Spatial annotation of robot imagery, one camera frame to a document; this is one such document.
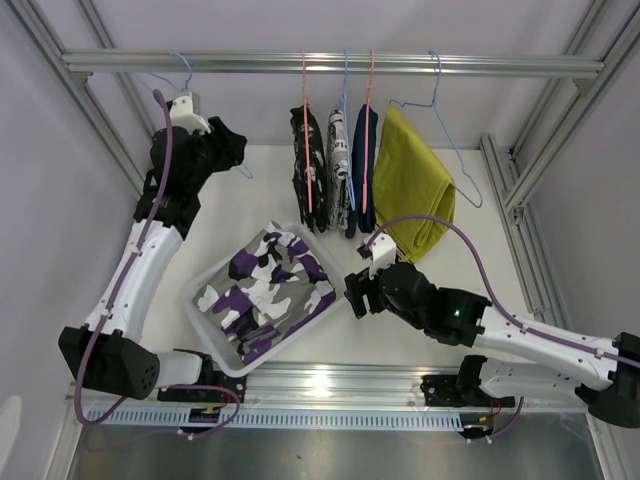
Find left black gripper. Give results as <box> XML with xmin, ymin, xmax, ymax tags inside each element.
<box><xmin>186</xmin><ymin>117</ymin><xmax>247</xmax><ymax>193</ymax></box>

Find light blue hanger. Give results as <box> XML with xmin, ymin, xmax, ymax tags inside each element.
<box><xmin>339</xmin><ymin>50</ymin><xmax>356</xmax><ymax>210</ymax></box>
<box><xmin>135</xmin><ymin>51</ymin><xmax>254</xmax><ymax>180</ymax></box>
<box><xmin>388</xmin><ymin>50</ymin><xmax>484</xmax><ymax>209</ymax></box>

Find olive yellow trousers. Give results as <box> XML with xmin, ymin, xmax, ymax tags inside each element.
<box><xmin>373</xmin><ymin>106</ymin><xmax>456</xmax><ymax>263</ymax></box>

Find black white patterned trousers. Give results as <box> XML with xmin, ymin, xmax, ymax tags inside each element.
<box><xmin>290</xmin><ymin>106</ymin><xmax>328</xmax><ymax>233</ymax></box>

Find purple camouflage trousers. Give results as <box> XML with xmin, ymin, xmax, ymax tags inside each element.
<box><xmin>190</xmin><ymin>222</ymin><xmax>338</xmax><ymax>367</ymax></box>

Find pink hanger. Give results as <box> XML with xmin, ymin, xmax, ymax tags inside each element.
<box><xmin>301</xmin><ymin>50</ymin><xmax>313</xmax><ymax>214</ymax></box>
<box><xmin>360</xmin><ymin>48</ymin><xmax>377</xmax><ymax>213</ymax></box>

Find white plastic basket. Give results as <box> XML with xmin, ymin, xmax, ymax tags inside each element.
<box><xmin>182</xmin><ymin>223</ymin><xmax>346</xmax><ymax>377</ymax></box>

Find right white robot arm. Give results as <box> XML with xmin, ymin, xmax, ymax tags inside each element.
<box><xmin>345</xmin><ymin>263</ymin><xmax>639</xmax><ymax>429</ymax></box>

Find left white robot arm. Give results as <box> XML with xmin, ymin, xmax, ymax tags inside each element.
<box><xmin>58</xmin><ymin>116</ymin><xmax>247</xmax><ymax>401</ymax></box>

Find navy blue trousers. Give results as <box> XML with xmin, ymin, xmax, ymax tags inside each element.
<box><xmin>345</xmin><ymin>105</ymin><xmax>378</xmax><ymax>239</ymax></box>

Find grey white printed trousers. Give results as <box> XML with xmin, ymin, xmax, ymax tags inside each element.
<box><xmin>326</xmin><ymin>109</ymin><xmax>351</xmax><ymax>230</ymax></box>

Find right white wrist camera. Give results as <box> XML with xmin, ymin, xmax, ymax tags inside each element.
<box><xmin>357</xmin><ymin>233</ymin><xmax>397</xmax><ymax>279</ymax></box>

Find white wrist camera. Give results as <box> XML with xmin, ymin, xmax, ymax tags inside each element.
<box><xmin>168</xmin><ymin>92</ymin><xmax>211</xmax><ymax>135</ymax></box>
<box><xmin>357</xmin><ymin>233</ymin><xmax>397</xmax><ymax>279</ymax></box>

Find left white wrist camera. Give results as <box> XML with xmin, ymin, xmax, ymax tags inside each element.
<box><xmin>168</xmin><ymin>92</ymin><xmax>211</xmax><ymax>135</ymax></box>

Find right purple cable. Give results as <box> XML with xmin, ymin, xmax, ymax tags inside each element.
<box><xmin>364</xmin><ymin>214</ymin><xmax>640</xmax><ymax>363</ymax></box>

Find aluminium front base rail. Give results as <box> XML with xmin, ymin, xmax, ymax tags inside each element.
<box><xmin>64</xmin><ymin>355</ymin><xmax>611</xmax><ymax>419</ymax></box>

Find aluminium frame left struts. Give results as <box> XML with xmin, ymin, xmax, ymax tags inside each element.
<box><xmin>5</xmin><ymin>1</ymin><xmax>145</xmax><ymax>195</ymax></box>

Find aluminium frame struts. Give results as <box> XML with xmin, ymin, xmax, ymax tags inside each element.
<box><xmin>5</xmin><ymin>1</ymin><xmax>145</xmax><ymax>195</ymax></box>
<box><xmin>479</xmin><ymin>1</ymin><xmax>639</xmax><ymax>322</ymax></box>

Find aluminium hanging rail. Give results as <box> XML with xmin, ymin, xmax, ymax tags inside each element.
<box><xmin>62</xmin><ymin>49</ymin><xmax>605</xmax><ymax>79</ymax></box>

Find aluminium frame right struts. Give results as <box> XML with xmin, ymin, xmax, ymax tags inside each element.
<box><xmin>479</xmin><ymin>1</ymin><xmax>639</xmax><ymax>322</ymax></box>

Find grey slotted cable duct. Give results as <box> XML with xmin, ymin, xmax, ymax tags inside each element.
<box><xmin>103</xmin><ymin>406</ymin><xmax>493</xmax><ymax>432</ymax></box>

